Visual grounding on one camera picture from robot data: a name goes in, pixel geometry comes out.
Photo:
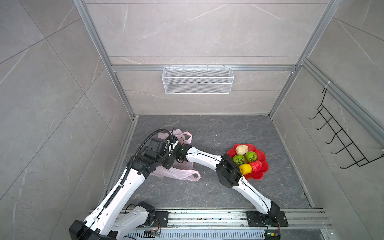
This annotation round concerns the pink plastic bag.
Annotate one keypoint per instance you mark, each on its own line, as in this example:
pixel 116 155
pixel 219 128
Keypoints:
pixel 179 171

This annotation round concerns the green fake fruit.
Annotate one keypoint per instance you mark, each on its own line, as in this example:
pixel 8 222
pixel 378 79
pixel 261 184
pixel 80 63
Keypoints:
pixel 251 156
pixel 239 160

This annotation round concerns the cream fake fruit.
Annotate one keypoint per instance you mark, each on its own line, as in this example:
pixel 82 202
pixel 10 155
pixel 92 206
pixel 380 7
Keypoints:
pixel 241 149

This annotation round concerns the yellow fake lemon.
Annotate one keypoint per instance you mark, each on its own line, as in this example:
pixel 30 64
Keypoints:
pixel 245 169

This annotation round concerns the red fake fruit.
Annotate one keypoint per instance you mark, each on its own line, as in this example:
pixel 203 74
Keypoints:
pixel 256 166

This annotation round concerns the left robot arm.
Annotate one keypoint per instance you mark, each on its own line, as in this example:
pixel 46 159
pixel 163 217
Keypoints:
pixel 104 223

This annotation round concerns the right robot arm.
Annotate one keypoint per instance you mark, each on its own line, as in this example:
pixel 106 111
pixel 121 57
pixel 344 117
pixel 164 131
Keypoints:
pixel 229 175

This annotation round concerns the red flower-shaped plate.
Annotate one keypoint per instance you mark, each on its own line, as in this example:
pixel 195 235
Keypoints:
pixel 261 157

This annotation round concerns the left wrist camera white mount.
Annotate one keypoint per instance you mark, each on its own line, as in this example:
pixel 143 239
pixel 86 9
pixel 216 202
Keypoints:
pixel 172 141

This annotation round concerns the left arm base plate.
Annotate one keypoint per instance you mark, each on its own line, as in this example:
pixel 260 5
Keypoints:
pixel 157 218

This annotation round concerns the white wire mesh basket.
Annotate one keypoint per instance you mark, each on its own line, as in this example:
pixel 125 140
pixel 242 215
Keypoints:
pixel 197 80

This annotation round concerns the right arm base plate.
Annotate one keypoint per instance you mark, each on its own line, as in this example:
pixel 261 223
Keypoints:
pixel 255 219

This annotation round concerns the aluminium mounting rail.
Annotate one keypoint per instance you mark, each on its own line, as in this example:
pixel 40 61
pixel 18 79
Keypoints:
pixel 236 219

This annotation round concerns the black wire hook rack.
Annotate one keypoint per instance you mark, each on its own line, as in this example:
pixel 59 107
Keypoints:
pixel 339 133

